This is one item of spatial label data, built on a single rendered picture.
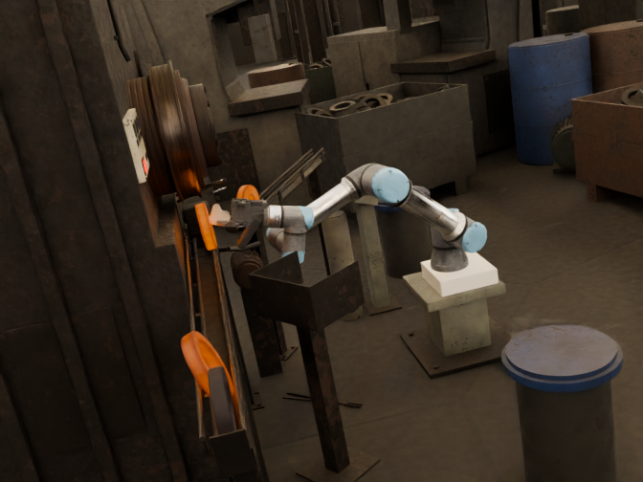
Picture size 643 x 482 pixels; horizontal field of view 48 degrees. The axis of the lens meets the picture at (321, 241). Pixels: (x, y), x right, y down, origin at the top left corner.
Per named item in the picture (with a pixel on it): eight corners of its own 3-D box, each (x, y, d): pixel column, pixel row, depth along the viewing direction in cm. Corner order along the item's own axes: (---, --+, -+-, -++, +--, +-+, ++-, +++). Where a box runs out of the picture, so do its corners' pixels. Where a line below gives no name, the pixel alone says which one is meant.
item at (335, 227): (342, 323, 340) (322, 220, 324) (336, 314, 352) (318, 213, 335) (365, 317, 342) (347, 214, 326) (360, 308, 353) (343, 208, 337)
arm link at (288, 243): (295, 256, 251) (297, 225, 249) (307, 265, 242) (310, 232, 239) (274, 257, 248) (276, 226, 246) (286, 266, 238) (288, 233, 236)
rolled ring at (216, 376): (220, 349, 161) (205, 352, 160) (226, 400, 144) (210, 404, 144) (236, 413, 169) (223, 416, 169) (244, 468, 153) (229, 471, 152)
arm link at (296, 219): (313, 233, 238) (315, 208, 236) (280, 232, 236) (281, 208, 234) (309, 229, 246) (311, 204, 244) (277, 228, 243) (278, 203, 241)
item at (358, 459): (351, 502, 220) (309, 287, 197) (293, 473, 238) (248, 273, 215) (393, 466, 233) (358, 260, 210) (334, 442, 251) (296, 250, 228)
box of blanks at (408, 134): (354, 230, 471) (334, 113, 447) (302, 208, 544) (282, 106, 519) (480, 188, 508) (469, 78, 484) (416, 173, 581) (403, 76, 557)
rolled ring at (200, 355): (242, 395, 180) (231, 402, 180) (207, 332, 184) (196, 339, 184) (221, 397, 162) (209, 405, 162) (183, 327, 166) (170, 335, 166)
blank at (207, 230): (195, 213, 225) (206, 210, 225) (193, 198, 239) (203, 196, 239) (209, 257, 231) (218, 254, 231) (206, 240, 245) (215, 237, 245)
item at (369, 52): (385, 137, 746) (368, 28, 712) (455, 144, 653) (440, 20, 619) (343, 149, 723) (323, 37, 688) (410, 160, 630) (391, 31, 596)
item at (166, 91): (185, 216, 229) (147, 67, 215) (184, 186, 273) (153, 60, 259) (205, 211, 230) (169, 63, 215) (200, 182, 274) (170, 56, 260)
